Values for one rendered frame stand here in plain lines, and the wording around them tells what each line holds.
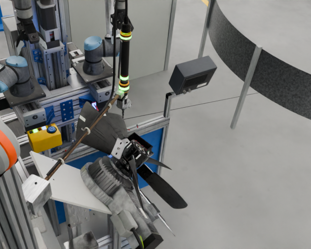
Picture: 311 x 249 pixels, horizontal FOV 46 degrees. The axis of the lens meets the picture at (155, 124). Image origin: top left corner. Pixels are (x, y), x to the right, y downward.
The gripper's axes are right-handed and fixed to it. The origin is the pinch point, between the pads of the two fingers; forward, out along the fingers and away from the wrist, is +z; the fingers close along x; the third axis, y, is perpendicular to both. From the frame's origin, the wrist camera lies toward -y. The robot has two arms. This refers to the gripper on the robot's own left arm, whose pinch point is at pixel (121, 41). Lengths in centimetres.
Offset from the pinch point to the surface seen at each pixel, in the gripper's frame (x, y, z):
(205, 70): -48, -22, 20
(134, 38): -82, 129, 89
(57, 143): 49, -19, 42
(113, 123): 22.6, -35.5, 24.3
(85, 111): 42, -46, 0
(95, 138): 42, -56, 8
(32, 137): 61, -15, 36
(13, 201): 83, -96, -24
